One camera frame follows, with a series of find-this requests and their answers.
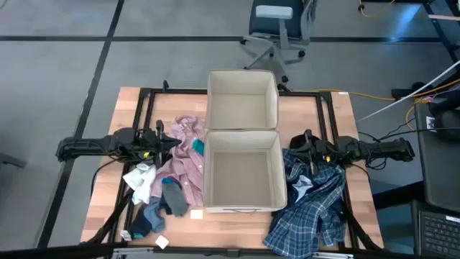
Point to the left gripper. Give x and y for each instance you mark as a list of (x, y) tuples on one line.
[(149, 144)]

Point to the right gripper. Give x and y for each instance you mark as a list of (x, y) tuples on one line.
[(323, 147)]

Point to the pink button shirt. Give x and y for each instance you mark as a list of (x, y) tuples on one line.
[(183, 162)]

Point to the white shirt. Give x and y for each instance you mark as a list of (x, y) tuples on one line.
[(140, 180)]

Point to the grey sock teal cuff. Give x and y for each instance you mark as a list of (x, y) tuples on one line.
[(176, 198)]

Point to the blue plaid shirt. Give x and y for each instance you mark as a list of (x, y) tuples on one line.
[(309, 223)]

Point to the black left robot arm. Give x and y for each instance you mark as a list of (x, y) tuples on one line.
[(90, 145)]

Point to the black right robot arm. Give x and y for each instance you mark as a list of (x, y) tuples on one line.
[(381, 149)]

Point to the plain beige fabric bin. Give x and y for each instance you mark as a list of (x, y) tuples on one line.
[(240, 108)]

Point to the white paper tag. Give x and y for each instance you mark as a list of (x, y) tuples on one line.
[(196, 214), (162, 242)]

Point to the grey office chair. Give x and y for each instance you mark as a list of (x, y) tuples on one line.
[(276, 21)]

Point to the black side desk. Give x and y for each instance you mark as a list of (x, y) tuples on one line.
[(442, 172)]

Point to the black bulky device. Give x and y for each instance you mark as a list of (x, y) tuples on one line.
[(447, 122)]

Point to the grey chair leg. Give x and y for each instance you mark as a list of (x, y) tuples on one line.
[(12, 160)]

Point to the black crossbeam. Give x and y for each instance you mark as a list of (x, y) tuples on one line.
[(54, 250)]

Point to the black laptop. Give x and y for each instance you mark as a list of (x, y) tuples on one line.
[(440, 234)]

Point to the black aluminium table frame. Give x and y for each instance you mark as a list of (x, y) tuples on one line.
[(179, 91)]

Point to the black desk frame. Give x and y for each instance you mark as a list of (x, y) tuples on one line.
[(440, 32)]

